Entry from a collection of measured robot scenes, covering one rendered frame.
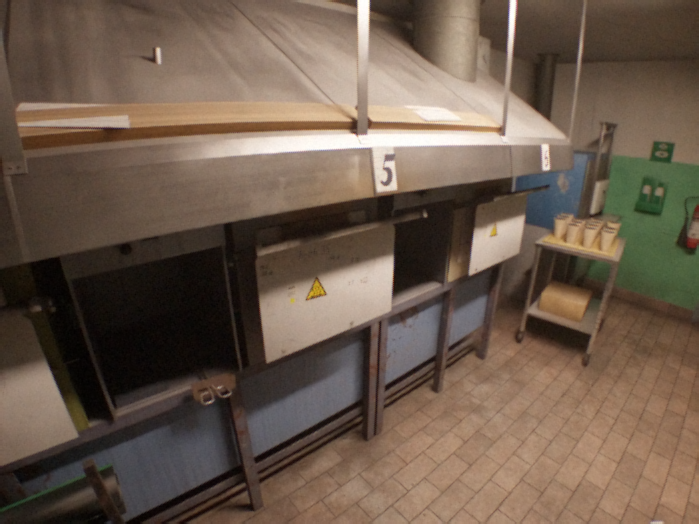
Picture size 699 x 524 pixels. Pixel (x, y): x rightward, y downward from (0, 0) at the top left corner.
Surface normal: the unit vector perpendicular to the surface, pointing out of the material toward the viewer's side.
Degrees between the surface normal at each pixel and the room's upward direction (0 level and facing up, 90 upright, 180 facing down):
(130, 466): 90
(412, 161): 80
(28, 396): 90
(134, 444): 90
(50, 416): 90
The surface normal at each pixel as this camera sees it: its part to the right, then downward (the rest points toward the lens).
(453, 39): 0.00, 0.36
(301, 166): 0.62, 0.11
